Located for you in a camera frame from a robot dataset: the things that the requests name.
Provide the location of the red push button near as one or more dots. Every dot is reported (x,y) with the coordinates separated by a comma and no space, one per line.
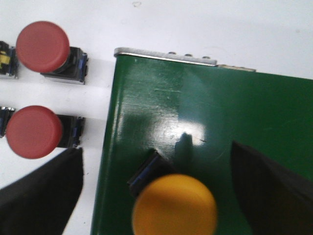
(35,131)

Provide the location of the red push button far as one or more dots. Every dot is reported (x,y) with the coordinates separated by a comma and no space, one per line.
(43,47)

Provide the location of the yellow push button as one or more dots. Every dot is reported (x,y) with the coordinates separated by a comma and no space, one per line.
(9,64)
(170,203)

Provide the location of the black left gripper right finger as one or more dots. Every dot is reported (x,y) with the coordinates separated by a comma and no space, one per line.
(274,200)

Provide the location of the yellow push button edge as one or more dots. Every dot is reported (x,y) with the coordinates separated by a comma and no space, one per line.
(5,115)

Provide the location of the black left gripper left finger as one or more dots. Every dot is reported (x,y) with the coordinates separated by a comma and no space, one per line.
(42,202)

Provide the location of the green conveyor belt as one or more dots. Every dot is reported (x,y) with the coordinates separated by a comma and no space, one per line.
(191,110)

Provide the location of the red push button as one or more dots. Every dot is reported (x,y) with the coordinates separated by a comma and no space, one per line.
(35,131)
(43,47)

